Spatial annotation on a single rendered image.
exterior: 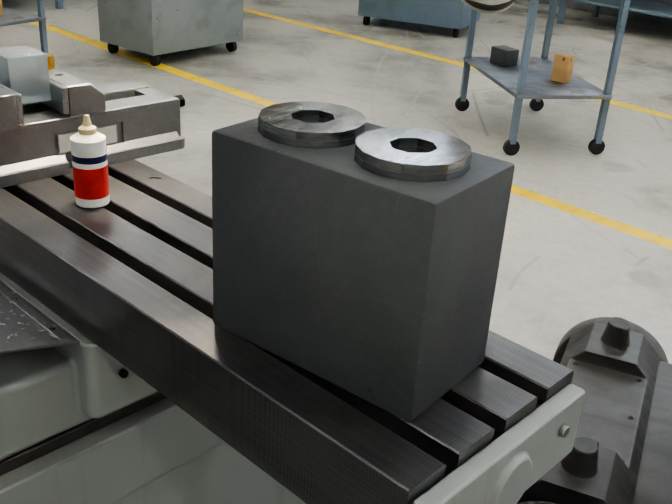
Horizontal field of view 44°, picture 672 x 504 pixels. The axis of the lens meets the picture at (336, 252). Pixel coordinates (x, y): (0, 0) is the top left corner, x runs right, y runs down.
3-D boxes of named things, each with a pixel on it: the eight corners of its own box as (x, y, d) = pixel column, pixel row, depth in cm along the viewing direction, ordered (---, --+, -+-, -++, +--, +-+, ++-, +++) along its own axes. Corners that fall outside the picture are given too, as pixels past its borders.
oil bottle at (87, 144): (98, 193, 103) (92, 107, 98) (116, 203, 100) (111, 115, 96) (69, 201, 100) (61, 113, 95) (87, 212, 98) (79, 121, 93)
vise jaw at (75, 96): (62, 89, 118) (60, 61, 117) (106, 111, 110) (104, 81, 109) (21, 95, 115) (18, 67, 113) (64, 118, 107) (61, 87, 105)
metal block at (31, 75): (31, 89, 112) (26, 44, 109) (51, 100, 108) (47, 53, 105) (-8, 95, 108) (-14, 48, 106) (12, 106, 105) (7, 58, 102)
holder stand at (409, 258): (296, 280, 85) (304, 88, 77) (485, 362, 74) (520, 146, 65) (211, 324, 77) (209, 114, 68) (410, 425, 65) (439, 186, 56)
